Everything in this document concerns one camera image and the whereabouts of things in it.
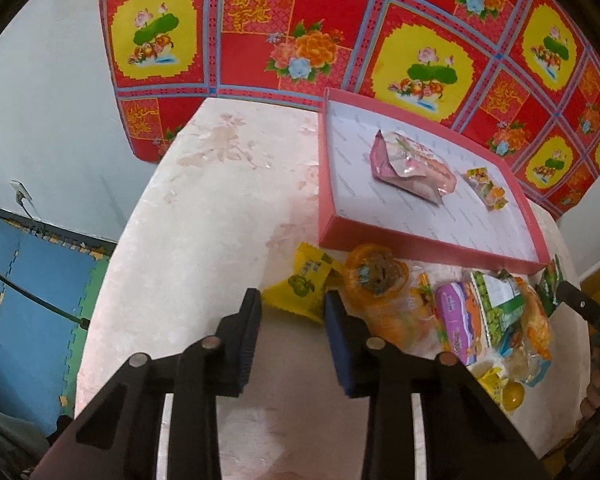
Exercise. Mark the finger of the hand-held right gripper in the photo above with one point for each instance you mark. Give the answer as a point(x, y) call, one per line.
point(577, 302)

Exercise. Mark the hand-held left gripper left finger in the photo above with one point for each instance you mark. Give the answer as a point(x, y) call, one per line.
point(245, 340)

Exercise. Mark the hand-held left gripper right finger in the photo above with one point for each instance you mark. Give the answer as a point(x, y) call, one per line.
point(337, 350)

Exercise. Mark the green pea snack packet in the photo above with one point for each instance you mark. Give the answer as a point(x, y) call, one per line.
point(495, 305)
point(549, 285)

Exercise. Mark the orange snack packet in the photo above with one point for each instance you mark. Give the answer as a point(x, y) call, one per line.
point(537, 325)

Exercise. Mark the yellow packet with green print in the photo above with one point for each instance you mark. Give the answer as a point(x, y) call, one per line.
point(305, 280)

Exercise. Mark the brown chocolate ball cup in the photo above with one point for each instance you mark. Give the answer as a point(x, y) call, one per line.
point(375, 275)

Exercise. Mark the purple oval tin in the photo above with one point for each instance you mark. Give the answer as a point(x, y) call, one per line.
point(457, 320)

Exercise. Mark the pink shallow cardboard box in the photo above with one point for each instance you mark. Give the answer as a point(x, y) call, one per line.
point(360, 200)

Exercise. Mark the striped candy stick packet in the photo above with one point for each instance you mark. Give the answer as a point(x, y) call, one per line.
point(445, 335)

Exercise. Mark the yellow round candy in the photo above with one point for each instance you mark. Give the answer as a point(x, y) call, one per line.
point(512, 395)

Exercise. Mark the small yellow packet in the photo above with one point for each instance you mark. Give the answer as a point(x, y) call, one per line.
point(491, 382)

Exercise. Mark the pink snack packet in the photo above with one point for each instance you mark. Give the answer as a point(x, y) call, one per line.
point(415, 170)

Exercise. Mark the blue foam floor mat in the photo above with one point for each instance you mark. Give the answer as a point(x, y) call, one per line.
point(30, 280)

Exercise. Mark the red floral printed cloth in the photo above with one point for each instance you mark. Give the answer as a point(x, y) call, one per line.
point(260, 50)

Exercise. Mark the white wall socket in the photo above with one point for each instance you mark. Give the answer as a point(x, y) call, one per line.
point(22, 195)

